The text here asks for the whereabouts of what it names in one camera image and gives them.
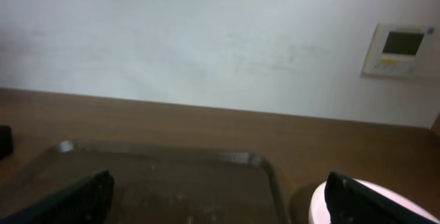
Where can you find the brown serving tray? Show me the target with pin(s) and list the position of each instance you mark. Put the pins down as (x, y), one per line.
(156, 184)

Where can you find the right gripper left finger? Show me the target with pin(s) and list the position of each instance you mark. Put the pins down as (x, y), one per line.
(88, 201)

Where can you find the pink rimmed white plate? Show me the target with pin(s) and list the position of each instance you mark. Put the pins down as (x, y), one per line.
(318, 212)

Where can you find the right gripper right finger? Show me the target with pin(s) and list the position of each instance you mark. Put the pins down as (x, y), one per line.
(350, 202)

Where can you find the black plastic tray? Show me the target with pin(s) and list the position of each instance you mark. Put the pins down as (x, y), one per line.
(6, 141)

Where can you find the wall control panel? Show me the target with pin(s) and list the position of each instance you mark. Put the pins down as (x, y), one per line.
(403, 51)

